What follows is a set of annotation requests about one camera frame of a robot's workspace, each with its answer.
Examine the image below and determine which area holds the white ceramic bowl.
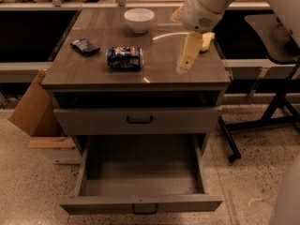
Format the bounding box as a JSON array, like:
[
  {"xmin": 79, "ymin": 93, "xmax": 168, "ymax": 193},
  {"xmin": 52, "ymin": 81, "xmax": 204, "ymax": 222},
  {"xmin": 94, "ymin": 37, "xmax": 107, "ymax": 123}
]
[{"xmin": 124, "ymin": 8, "xmax": 155, "ymax": 34}]

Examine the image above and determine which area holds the blue pepsi can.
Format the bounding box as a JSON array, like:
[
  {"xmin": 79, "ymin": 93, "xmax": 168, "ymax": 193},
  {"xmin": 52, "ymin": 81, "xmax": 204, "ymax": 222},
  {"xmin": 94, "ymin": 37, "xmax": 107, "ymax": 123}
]
[{"xmin": 106, "ymin": 46, "xmax": 143, "ymax": 69}]

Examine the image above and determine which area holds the dark blue snack packet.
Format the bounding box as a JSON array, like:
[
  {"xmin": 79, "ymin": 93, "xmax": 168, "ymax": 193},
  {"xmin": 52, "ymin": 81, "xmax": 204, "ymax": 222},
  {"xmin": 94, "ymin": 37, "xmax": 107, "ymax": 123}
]
[{"xmin": 70, "ymin": 38, "xmax": 100, "ymax": 56}]

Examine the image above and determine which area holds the closed top drawer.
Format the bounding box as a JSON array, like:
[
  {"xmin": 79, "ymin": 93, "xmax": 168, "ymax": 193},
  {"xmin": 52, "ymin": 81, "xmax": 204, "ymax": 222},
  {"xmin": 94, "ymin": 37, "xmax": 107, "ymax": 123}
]
[{"xmin": 54, "ymin": 107, "xmax": 221, "ymax": 135}]

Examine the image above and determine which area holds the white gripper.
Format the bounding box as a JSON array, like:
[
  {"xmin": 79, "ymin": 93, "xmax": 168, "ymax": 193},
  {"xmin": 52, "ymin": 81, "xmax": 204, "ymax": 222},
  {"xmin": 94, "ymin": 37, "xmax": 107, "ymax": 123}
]
[{"xmin": 171, "ymin": 0, "xmax": 223, "ymax": 75}]

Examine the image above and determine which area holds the open middle drawer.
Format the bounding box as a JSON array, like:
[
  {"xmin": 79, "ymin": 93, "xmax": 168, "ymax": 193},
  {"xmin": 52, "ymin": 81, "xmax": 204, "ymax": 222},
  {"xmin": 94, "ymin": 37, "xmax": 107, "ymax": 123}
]
[{"xmin": 61, "ymin": 134, "xmax": 222, "ymax": 215}]

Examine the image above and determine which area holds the yellow sponge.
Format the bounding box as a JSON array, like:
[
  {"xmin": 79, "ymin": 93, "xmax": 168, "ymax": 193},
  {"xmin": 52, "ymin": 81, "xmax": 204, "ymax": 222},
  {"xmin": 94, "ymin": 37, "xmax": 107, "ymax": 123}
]
[{"xmin": 201, "ymin": 32, "xmax": 215, "ymax": 53}]

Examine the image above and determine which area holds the grey drawer cabinet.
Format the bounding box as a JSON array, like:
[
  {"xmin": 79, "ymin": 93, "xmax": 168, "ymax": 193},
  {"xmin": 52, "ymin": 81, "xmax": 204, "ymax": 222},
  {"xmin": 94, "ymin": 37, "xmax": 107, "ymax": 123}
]
[{"xmin": 40, "ymin": 6, "xmax": 232, "ymax": 217}]

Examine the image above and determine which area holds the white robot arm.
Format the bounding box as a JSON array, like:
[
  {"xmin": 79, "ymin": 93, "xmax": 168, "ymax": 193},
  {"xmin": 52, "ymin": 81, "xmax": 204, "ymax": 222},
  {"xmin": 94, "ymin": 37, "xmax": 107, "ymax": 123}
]
[{"xmin": 172, "ymin": 0, "xmax": 300, "ymax": 225}]

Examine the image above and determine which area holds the brown cardboard box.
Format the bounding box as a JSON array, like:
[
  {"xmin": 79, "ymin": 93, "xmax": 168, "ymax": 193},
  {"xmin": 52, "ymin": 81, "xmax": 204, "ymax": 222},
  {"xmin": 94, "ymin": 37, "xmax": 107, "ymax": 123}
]
[{"xmin": 8, "ymin": 70, "xmax": 81, "ymax": 164}]

